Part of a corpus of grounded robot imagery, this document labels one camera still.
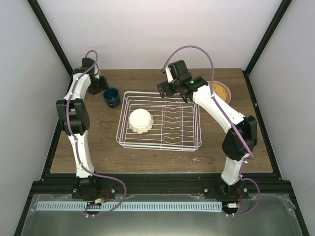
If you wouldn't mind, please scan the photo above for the dark blue ceramic mug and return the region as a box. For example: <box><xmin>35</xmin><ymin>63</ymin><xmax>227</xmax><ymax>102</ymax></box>
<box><xmin>103</xmin><ymin>88</ymin><xmax>121</xmax><ymax>109</ymax></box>

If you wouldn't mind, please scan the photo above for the white wire dish rack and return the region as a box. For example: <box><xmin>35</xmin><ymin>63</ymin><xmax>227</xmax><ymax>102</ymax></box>
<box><xmin>116</xmin><ymin>91</ymin><xmax>202</xmax><ymax>151</ymax></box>

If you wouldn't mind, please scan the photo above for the white scalloped bowl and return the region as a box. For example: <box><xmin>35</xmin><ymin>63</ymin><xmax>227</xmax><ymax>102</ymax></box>
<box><xmin>128</xmin><ymin>108</ymin><xmax>154</xmax><ymax>134</ymax></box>

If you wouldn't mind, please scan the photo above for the yellow woven bamboo tray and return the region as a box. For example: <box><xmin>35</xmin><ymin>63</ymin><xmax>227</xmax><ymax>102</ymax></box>
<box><xmin>212</xmin><ymin>82</ymin><xmax>229</xmax><ymax>101</ymax></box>

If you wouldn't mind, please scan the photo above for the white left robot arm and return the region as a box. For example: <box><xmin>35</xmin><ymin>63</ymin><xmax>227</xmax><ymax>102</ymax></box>
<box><xmin>56</xmin><ymin>66</ymin><xmax>107</xmax><ymax>199</ymax></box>

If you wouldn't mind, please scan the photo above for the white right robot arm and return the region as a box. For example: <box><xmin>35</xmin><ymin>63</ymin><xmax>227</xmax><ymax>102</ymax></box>
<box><xmin>157</xmin><ymin>60</ymin><xmax>257</xmax><ymax>198</ymax></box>

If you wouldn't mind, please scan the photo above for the pink plate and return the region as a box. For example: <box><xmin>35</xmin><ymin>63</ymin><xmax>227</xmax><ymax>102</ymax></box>
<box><xmin>207</xmin><ymin>80</ymin><xmax>232</xmax><ymax>104</ymax></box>

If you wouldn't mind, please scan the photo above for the light blue slotted strip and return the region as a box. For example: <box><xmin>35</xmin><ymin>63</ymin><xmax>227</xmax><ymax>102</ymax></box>
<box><xmin>36</xmin><ymin>201</ymin><xmax>222</xmax><ymax>212</ymax></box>

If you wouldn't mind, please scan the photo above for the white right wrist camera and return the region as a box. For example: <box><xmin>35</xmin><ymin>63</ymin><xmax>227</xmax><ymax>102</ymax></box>
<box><xmin>165</xmin><ymin>66</ymin><xmax>173</xmax><ymax>83</ymax></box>

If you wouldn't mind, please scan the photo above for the black aluminium frame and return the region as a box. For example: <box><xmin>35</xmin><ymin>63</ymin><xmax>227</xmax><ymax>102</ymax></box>
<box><xmin>14</xmin><ymin>0</ymin><xmax>309</xmax><ymax>236</ymax></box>

